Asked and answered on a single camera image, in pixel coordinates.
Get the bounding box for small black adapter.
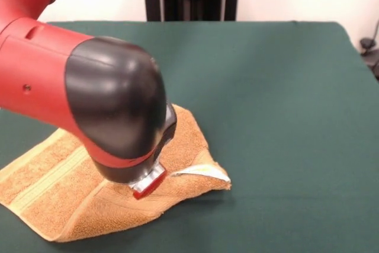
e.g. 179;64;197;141
359;37;374;55

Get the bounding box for dark green table cloth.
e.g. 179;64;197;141
0;21;379;253

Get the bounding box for orange terry towel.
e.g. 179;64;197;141
0;103;232;242

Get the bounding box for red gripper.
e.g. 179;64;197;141
132;171;168;200

